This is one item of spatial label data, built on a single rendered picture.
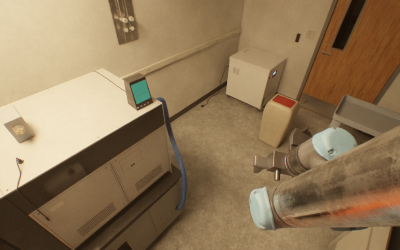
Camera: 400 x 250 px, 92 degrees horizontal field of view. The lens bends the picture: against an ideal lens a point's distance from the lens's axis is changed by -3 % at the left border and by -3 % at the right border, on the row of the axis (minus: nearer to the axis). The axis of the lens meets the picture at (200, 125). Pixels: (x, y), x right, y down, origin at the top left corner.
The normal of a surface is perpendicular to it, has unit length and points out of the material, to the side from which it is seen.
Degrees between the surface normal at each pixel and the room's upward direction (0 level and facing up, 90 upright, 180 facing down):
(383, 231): 0
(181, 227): 0
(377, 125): 0
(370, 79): 90
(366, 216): 104
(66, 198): 90
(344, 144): 24
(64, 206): 90
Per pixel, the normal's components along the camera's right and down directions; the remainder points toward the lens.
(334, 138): 0.06, -0.40
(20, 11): 0.76, 0.44
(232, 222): 0.01, -0.74
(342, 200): -0.91, 0.34
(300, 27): -0.65, 0.50
